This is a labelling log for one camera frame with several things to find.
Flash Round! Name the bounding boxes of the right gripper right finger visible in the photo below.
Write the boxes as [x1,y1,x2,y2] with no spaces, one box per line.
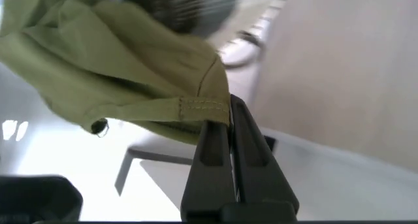
[229,93,300,222]

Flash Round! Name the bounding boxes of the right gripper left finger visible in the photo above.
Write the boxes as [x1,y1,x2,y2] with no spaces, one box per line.
[180,119,237,222]

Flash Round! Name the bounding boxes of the green sleeveless shirt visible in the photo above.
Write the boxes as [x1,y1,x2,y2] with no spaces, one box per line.
[0,0,232,146]

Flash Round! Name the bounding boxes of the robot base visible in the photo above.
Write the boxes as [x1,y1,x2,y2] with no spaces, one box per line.
[0,174,84,223]

